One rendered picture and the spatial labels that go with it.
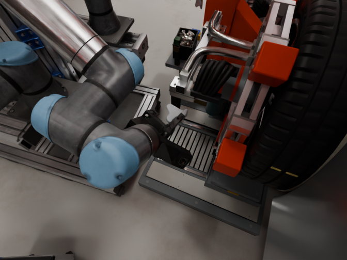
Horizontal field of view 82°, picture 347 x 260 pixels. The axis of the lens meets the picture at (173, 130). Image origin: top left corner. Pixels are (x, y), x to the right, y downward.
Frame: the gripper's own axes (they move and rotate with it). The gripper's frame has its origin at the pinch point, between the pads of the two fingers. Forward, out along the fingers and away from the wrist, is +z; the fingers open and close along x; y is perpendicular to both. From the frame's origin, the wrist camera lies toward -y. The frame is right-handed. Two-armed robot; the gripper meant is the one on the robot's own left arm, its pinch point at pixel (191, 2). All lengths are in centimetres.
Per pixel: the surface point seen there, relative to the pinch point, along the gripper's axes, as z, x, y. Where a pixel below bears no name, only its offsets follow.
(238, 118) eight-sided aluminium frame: -41, 55, 62
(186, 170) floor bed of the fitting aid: 50, 52, 77
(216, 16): -32, 29, 29
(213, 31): -35, 32, 37
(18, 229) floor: 44, -15, 171
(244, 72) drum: -29, 49, 41
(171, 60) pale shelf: 33.0, -0.9, 20.4
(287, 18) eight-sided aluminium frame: -48, 51, 33
